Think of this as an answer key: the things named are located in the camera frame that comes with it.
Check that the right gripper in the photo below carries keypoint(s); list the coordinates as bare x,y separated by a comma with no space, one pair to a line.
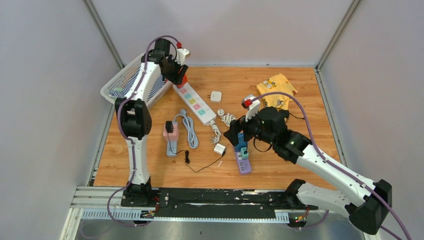
238,126

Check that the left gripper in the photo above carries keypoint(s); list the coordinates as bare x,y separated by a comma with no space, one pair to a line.
176,78

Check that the blue cube socket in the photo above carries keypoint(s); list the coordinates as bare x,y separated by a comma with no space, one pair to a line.
241,142

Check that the teal charger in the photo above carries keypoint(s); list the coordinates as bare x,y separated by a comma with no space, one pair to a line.
244,154

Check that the white square adapter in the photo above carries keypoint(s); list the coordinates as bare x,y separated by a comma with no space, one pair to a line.
215,96

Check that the white colourful power strip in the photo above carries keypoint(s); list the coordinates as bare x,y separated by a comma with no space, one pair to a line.
195,103

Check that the purple power bank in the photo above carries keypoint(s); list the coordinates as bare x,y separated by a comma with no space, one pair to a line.
243,165

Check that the small black power adapter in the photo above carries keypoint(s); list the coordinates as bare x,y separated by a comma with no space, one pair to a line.
169,127

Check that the pink cube socket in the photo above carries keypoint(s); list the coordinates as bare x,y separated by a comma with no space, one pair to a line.
171,136

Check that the red cube socket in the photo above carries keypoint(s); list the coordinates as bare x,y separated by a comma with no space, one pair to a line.
184,81

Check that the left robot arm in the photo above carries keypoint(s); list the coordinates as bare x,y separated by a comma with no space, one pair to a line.
133,116

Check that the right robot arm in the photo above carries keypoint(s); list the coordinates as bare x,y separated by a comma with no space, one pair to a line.
362,200

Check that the small white charger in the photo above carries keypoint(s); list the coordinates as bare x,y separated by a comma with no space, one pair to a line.
220,149

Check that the white plastic basket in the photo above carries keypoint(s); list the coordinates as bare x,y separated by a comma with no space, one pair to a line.
137,62

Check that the striped cloth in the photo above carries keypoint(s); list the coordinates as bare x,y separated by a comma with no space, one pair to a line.
120,85

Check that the yellow cloth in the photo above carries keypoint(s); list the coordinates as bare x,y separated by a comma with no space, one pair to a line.
276,83

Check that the white adapter with coiled cable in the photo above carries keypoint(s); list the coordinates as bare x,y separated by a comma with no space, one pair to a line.
226,117

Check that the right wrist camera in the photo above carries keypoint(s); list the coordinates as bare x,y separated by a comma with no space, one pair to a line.
251,105

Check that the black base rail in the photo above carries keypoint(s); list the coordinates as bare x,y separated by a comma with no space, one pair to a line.
213,203

